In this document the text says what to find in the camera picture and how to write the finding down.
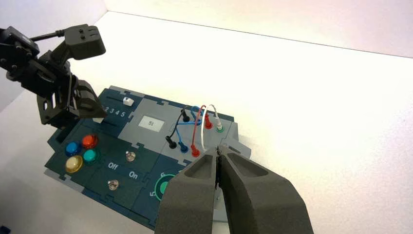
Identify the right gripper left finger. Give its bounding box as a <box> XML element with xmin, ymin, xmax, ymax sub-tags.
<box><xmin>154</xmin><ymin>154</ymin><xmax>220</xmax><ymax>234</ymax></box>

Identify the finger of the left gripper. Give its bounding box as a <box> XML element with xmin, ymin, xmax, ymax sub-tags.
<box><xmin>76</xmin><ymin>80</ymin><xmax>108</xmax><ymax>120</ymax></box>
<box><xmin>37</xmin><ymin>95</ymin><xmax>80</xmax><ymax>129</ymax></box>

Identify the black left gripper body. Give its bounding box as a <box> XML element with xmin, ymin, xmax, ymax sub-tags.
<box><xmin>32</xmin><ymin>50</ymin><xmax>79</xmax><ymax>111</ymax></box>

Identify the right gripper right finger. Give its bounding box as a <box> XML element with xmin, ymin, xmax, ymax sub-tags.
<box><xmin>218</xmin><ymin>145</ymin><xmax>314</xmax><ymax>234</ymax></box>

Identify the green rotary knob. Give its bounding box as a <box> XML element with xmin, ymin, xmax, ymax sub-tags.
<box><xmin>154</xmin><ymin>174</ymin><xmax>176</xmax><ymax>201</ymax></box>

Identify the blue push button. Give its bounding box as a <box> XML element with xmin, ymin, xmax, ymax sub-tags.
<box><xmin>65</xmin><ymin>141</ymin><xmax>82</xmax><ymax>157</ymax></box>

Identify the red push button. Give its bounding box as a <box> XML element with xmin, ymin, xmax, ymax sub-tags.
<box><xmin>81</xmin><ymin>135</ymin><xmax>99</xmax><ymax>150</ymax></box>

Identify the yellow push button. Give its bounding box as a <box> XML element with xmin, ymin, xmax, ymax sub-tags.
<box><xmin>65</xmin><ymin>156</ymin><xmax>84</xmax><ymax>174</ymax></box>

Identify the green push button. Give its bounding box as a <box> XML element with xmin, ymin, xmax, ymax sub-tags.
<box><xmin>83</xmin><ymin>149</ymin><xmax>97</xmax><ymax>163</ymax></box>

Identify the dark teal grey control box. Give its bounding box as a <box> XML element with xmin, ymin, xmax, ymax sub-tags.
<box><xmin>43</xmin><ymin>85</ymin><xmax>252</xmax><ymax>231</ymax></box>

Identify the small white display screen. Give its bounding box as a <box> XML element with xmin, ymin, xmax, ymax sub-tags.
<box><xmin>138</xmin><ymin>115</ymin><xmax>166</xmax><ymax>133</ymax></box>

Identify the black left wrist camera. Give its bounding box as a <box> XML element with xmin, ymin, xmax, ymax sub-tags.
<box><xmin>64</xmin><ymin>24</ymin><xmax>107</xmax><ymax>61</ymax></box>

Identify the black camera cable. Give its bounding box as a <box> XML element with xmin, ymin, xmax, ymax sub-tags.
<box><xmin>30</xmin><ymin>29</ymin><xmax>67</xmax><ymax>42</ymax></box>

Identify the red jumper cable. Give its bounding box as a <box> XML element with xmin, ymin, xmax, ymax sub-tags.
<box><xmin>192</xmin><ymin>105</ymin><xmax>207</xmax><ymax>148</ymax></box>

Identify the white jumper cable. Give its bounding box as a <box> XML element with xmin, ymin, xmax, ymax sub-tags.
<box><xmin>200</xmin><ymin>104</ymin><xmax>220</xmax><ymax>152</ymax></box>

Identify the black jumper cable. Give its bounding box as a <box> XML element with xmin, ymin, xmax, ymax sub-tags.
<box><xmin>168</xmin><ymin>108</ymin><xmax>189</xmax><ymax>139</ymax></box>

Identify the blue jumper cable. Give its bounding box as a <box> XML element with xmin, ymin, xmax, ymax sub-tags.
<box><xmin>177</xmin><ymin>105</ymin><xmax>202</xmax><ymax>146</ymax></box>

